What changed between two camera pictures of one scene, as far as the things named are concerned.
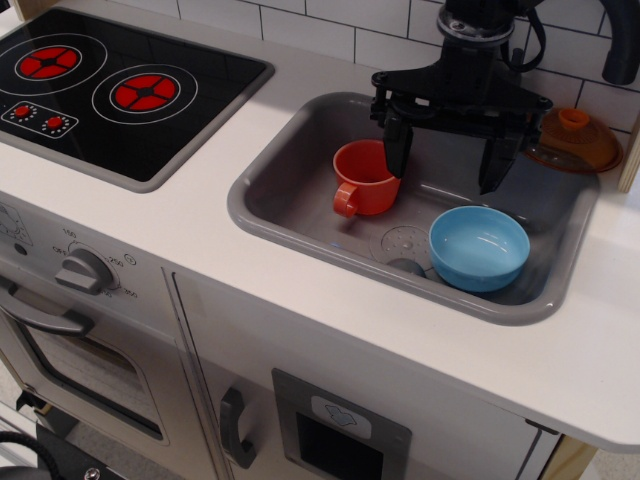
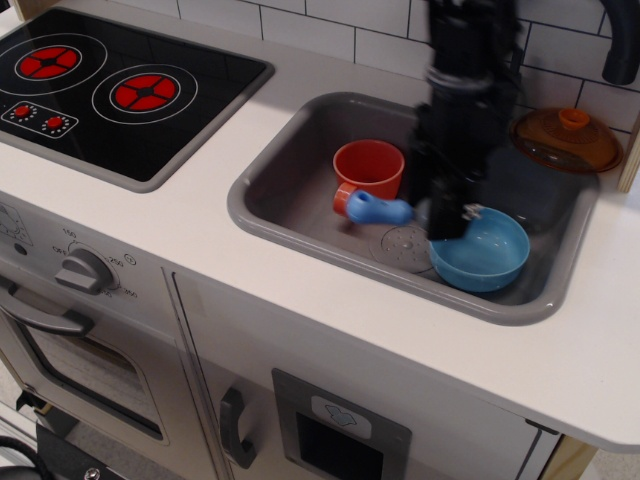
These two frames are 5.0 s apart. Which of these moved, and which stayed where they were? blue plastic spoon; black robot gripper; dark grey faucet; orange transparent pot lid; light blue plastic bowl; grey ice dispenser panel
Moved: black robot gripper; blue plastic spoon
Stayed: dark grey faucet; light blue plastic bowl; orange transparent pot lid; grey ice dispenser panel
